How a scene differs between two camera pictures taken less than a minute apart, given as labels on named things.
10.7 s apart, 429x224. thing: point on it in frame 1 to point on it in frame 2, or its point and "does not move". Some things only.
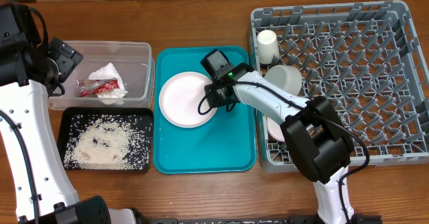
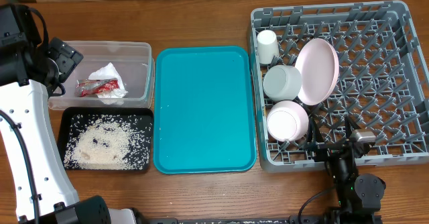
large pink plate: x=179 y=98 to x=318 y=64
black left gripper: x=66 y=57 does not move
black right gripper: x=214 y=102 to x=327 y=149
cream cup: x=267 y=46 does not move
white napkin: x=115 y=96 does not move
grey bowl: x=287 y=77 does not move
